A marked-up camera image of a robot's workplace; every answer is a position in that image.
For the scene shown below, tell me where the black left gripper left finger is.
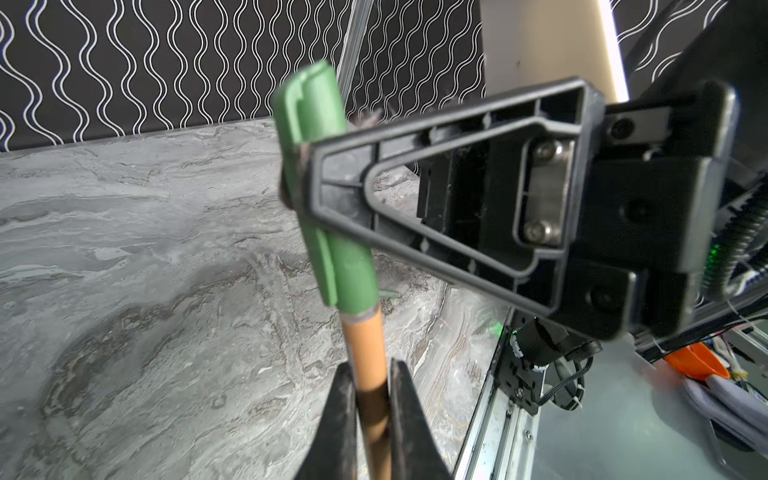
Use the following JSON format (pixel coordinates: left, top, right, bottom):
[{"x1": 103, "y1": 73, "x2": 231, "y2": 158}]
[{"x1": 295, "y1": 362, "x2": 357, "y2": 480}]

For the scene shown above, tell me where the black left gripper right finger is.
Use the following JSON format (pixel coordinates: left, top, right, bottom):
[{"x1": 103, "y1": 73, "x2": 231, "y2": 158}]
[{"x1": 389, "y1": 359, "x2": 452, "y2": 479}]

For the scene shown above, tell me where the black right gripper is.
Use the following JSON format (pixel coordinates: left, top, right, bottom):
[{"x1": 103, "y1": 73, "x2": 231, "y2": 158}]
[{"x1": 551, "y1": 80, "x2": 738, "y2": 339}]

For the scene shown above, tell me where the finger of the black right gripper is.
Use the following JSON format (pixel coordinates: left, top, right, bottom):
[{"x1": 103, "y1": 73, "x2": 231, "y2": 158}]
[{"x1": 320, "y1": 78, "x2": 605, "y2": 316}]

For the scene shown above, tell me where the light green pen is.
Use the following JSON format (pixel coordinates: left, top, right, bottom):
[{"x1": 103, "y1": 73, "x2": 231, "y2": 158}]
[{"x1": 379, "y1": 290, "x2": 402, "y2": 299}]

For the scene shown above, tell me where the dark green pen cap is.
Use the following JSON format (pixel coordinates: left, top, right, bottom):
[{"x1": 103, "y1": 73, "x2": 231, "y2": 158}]
[{"x1": 273, "y1": 60, "x2": 379, "y2": 323}]

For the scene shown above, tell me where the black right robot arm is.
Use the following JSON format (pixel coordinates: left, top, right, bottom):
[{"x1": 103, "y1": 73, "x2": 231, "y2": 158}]
[{"x1": 294, "y1": 1, "x2": 767, "y2": 413}]

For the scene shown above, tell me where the orange bowl outside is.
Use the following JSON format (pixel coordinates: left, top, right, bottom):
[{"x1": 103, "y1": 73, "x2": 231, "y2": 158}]
[{"x1": 664, "y1": 343, "x2": 730, "y2": 381}]

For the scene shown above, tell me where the grey folded cloth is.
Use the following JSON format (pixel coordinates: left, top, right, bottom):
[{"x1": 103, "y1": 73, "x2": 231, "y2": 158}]
[{"x1": 682, "y1": 375, "x2": 767, "y2": 454}]

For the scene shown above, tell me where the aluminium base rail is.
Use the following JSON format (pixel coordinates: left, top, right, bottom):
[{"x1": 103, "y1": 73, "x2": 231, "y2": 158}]
[{"x1": 452, "y1": 309, "x2": 539, "y2": 479}]

